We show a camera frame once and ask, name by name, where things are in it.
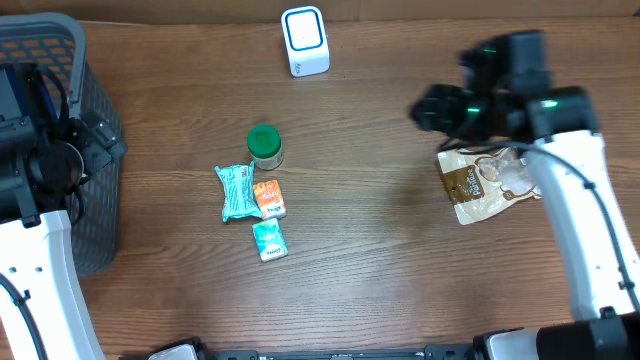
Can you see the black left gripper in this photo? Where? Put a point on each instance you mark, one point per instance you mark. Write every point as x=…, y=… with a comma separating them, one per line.
x=98, y=137

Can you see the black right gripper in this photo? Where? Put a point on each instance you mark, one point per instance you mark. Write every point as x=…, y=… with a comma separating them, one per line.
x=434, y=109

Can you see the beige clear snack pouch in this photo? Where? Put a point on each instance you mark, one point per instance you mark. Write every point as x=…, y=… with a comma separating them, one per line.
x=484, y=185

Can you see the teal white packet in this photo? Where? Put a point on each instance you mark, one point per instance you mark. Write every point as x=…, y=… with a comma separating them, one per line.
x=239, y=199

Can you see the green lid white jar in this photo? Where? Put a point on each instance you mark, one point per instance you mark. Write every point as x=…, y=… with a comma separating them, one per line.
x=265, y=146

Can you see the orange tissue pack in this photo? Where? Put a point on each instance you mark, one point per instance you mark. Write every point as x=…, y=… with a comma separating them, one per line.
x=270, y=200

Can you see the teal Kleenex tissue pack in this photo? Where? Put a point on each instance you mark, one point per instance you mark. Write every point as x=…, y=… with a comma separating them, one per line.
x=269, y=240

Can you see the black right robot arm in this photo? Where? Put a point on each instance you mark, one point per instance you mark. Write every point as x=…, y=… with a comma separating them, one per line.
x=564, y=153

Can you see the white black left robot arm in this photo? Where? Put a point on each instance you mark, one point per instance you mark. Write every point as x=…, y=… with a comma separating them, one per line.
x=47, y=154

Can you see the white barcode scanner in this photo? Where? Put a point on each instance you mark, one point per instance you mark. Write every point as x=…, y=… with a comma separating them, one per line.
x=305, y=41

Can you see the grey plastic mesh basket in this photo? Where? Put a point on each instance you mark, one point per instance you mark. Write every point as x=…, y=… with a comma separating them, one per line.
x=58, y=42

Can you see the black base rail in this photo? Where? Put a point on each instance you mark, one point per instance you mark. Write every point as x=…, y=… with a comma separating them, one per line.
x=195, y=348

